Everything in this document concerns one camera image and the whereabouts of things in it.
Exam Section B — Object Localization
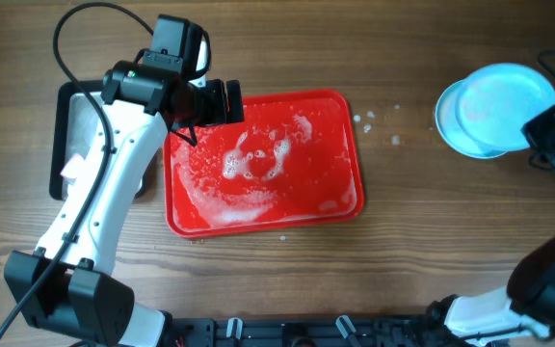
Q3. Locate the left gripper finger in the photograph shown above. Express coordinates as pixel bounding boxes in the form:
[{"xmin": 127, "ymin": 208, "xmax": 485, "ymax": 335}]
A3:
[
  {"xmin": 175, "ymin": 126, "xmax": 198, "ymax": 147},
  {"xmin": 226, "ymin": 80, "xmax": 244, "ymax": 123}
]

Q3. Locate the mint plate with orange stain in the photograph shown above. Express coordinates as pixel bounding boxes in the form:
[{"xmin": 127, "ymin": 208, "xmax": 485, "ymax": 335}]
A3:
[{"xmin": 453, "ymin": 63, "xmax": 555, "ymax": 152}]

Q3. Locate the pink sponge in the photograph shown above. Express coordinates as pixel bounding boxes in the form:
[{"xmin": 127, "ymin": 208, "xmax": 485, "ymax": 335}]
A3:
[{"xmin": 60, "ymin": 153, "xmax": 85, "ymax": 182}]

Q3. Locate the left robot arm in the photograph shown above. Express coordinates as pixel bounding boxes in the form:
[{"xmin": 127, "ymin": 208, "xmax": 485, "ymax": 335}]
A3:
[{"xmin": 4, "ymin": 14, "xmax": 244, "ymax": 346}]

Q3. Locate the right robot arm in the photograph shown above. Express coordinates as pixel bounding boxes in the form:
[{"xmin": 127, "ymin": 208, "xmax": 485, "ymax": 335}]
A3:
[{"xmin": 426, "ymin": 106, "xmax": 555, "ymax": 346}]

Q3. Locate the red plastic tray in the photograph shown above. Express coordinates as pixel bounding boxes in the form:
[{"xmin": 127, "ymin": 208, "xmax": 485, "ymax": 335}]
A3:
[{"xmin": 163, "ymin": 90, "xmax": 364, "ymax": 238}]

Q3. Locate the black metal basin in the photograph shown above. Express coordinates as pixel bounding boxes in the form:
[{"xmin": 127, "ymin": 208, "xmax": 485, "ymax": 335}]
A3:
[{"xmin": 49, "ymin": 80, "xmax": 156, "ymax": 200}]

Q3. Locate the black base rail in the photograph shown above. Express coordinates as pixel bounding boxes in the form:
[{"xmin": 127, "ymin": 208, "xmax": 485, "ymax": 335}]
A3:
[{"xmin": 157, "ymin": 315, "xmax": 465, "ymax": 347}]

